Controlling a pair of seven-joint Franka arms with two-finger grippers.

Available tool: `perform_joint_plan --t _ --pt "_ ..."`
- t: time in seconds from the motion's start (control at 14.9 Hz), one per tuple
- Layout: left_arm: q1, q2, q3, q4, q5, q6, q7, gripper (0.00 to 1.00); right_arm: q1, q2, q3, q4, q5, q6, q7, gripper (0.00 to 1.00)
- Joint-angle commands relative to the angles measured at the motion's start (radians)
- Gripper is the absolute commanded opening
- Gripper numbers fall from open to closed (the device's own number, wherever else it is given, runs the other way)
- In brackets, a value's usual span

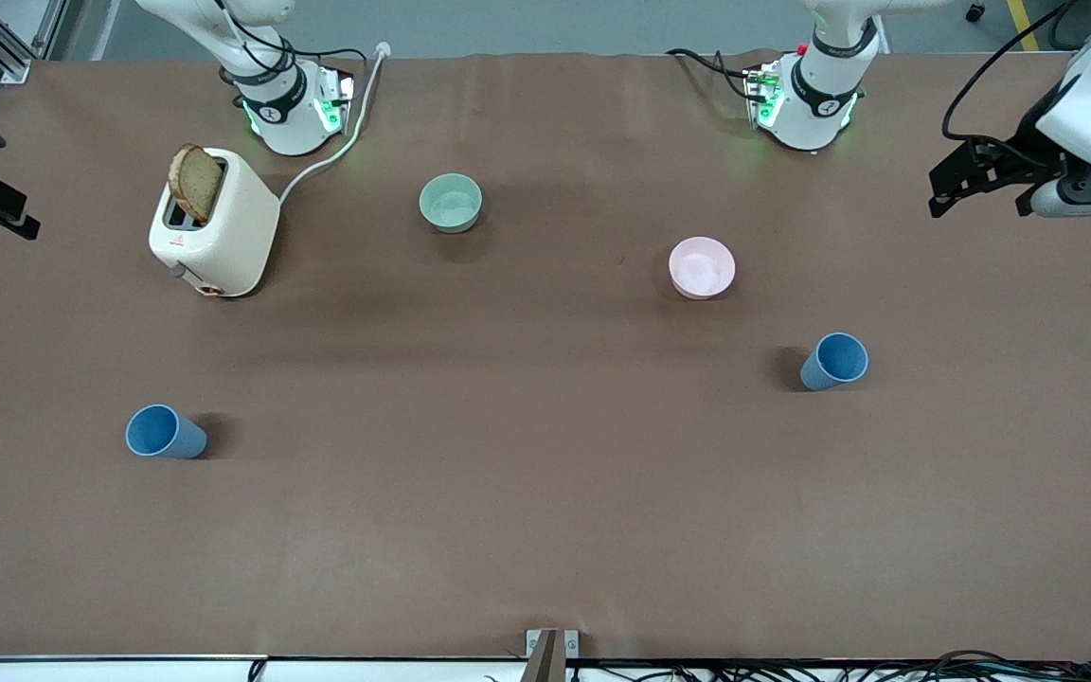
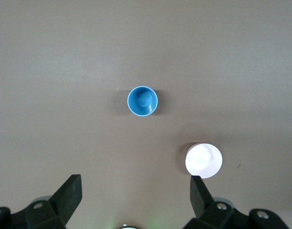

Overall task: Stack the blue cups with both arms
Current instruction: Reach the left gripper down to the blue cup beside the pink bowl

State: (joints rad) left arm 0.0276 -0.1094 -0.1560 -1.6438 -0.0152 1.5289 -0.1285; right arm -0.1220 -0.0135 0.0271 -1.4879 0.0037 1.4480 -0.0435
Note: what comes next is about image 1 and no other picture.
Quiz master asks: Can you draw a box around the blue plastic cup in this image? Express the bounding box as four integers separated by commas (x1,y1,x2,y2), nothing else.
125,404,208,460
799,332,870,392

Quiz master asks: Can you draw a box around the brown bread slice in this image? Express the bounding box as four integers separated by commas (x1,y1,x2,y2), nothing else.
169,144,224,224

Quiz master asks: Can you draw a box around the cream white toaster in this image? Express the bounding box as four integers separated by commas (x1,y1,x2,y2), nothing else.
149,148,281,299

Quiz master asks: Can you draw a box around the pink bowl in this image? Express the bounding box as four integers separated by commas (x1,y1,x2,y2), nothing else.
669,237,737,301

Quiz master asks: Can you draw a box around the mint green bowl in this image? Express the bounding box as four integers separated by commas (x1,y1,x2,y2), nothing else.
419,173,484,234

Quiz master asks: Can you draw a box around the black left arm base cable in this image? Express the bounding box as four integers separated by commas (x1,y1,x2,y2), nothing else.
666,47,757,101

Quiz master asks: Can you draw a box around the black arm base cable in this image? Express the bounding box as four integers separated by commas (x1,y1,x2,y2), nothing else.
214,0,372,88
666,47,757,101

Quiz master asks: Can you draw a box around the white toaster power cable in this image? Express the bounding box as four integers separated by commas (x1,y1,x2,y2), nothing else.
277,42,392,206

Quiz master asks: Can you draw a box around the black right arm base cable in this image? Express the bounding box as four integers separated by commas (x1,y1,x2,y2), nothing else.
214,0,372,88

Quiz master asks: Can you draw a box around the black cable bundle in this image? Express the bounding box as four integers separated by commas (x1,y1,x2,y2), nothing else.
564,649,1091,682

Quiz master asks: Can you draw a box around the grey metal table bracket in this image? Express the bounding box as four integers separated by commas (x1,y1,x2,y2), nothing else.
526,629,581,682

